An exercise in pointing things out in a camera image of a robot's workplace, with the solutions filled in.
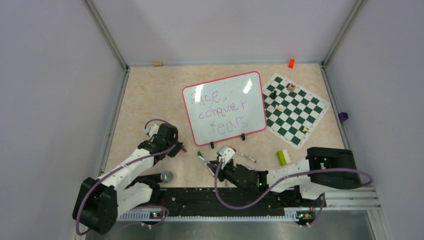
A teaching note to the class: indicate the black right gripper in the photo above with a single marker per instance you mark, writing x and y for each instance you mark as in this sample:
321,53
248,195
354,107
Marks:
221,172

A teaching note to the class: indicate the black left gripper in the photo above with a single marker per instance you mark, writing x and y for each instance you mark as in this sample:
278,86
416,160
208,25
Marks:
176,149

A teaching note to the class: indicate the pink framed whiteboard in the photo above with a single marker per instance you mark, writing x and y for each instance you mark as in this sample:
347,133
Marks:
225,108

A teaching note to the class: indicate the purple cap whiteboard marker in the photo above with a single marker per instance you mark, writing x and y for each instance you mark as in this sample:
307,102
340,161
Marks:
211,171

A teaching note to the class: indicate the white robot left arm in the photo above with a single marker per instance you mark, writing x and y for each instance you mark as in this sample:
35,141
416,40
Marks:
102,200

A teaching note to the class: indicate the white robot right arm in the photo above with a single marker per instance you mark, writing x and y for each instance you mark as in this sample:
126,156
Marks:
322,169

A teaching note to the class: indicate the red cap whiteboard marker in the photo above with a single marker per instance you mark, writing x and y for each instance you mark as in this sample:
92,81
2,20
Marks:
244,155

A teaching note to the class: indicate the green cap whiteboard marker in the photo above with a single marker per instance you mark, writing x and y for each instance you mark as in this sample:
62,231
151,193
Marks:
201,157

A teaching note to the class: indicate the black grey microphone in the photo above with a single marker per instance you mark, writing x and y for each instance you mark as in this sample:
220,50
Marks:
164,177

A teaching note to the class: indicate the green white toy brick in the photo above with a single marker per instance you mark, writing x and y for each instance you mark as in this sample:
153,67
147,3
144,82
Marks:
283,157

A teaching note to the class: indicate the wooden cork piece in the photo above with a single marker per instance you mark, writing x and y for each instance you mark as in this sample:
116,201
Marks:
157,64

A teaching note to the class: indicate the green white chessboard mat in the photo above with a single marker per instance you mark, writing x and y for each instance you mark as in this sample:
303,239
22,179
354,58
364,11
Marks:
303,108

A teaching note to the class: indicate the black chess piece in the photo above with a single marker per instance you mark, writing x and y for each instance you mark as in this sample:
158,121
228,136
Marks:
273,95

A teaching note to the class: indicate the wooden cube on chessboard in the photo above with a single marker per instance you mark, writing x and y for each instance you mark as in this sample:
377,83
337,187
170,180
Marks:
291,87

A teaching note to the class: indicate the purple block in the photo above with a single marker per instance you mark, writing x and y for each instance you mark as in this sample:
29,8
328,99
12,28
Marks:
343,116

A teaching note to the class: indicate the orange block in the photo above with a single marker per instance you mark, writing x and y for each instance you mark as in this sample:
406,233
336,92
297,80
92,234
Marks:
291,63

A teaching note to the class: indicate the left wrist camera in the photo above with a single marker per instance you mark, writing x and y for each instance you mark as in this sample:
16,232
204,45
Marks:
152,129

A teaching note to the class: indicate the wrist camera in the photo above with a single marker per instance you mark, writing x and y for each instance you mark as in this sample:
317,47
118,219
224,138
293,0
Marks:
152,129
225,154

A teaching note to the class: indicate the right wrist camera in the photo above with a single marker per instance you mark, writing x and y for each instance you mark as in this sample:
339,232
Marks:
225,154

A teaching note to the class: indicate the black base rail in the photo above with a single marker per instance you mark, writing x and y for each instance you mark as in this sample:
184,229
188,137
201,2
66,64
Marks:
202,205

